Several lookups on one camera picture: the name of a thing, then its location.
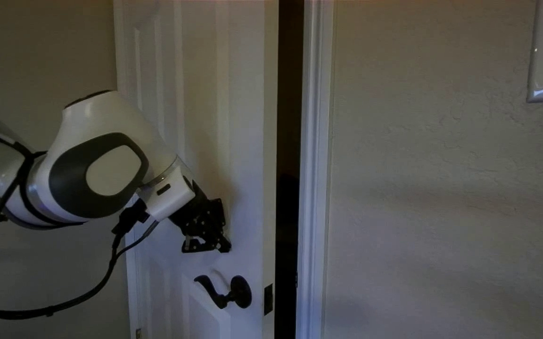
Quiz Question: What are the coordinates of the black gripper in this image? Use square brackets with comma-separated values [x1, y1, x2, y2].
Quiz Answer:
[168, 177, 234, 256]

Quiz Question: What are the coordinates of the white panel door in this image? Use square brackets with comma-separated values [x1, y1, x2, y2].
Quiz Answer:
[111, 0, 281, 339]

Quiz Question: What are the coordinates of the dark door latch plate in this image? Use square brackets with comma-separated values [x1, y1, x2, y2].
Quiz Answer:
[262, 282, 275, 318]

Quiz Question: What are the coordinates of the black lever door handle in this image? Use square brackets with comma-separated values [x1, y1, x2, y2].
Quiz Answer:
[192, 271, 254, 311]

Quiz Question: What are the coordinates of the white door frame trim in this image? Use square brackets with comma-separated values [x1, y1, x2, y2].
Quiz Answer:
[294, 0, 337, 339]

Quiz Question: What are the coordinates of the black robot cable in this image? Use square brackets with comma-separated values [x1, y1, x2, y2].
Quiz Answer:
[0, 147, 162, 322]

